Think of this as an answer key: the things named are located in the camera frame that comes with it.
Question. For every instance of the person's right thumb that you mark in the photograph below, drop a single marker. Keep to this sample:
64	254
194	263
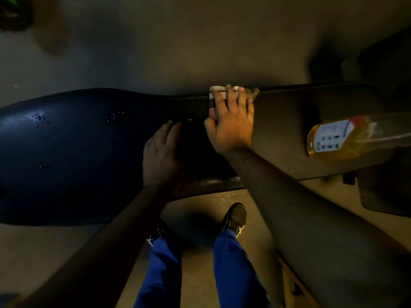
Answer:
209	124

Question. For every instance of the dark green object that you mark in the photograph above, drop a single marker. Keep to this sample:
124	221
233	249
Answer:
14	11

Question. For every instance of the yellow liquid spray bottle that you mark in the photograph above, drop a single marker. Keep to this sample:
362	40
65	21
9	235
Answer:
350	135

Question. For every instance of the person's left hand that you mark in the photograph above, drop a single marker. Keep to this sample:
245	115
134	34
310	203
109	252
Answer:
162	160

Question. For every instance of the person's right hand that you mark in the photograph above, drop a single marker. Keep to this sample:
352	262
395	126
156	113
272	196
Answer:
231	126

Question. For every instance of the person's black shoe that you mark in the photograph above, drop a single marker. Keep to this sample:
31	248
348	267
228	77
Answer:
157	232
236	218

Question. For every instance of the person's blue trousers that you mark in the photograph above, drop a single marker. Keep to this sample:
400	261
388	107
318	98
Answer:
199	269

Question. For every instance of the black motorcycle seat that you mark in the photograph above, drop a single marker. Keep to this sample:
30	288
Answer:
96	150

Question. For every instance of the white cleaning cloth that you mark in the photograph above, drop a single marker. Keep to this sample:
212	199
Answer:
221	92

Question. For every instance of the wooden frame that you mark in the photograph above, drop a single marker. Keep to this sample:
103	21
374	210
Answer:
295	285

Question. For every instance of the person's left forearm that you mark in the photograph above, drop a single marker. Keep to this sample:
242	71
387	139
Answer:
96	250

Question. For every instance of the person's left middle finger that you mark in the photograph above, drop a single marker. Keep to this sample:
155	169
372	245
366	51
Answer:
174	133

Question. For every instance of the person's right forearm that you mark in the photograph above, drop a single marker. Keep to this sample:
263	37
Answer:
321	230

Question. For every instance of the person's right little finger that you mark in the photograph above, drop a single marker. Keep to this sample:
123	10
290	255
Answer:
250	107

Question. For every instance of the person's black left shoe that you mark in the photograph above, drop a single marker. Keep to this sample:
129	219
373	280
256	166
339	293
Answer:
157	232

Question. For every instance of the person's black right shoe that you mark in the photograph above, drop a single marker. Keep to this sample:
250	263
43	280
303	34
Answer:
236	218

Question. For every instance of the person's right middle finger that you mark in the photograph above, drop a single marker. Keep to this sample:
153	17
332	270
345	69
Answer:
231	96

